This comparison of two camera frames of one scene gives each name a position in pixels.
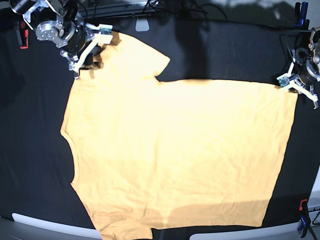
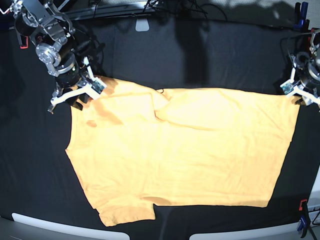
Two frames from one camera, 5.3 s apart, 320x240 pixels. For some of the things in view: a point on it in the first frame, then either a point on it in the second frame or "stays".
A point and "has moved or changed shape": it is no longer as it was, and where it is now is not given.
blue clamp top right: [300, 10] stays
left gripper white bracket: [100, 37] to [93, 89]
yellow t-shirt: [197, 153] has moved or changed shape
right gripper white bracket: [289, 80] to [292, 87]
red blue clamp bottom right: [304, 223] stays
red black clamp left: [22, 34] stays
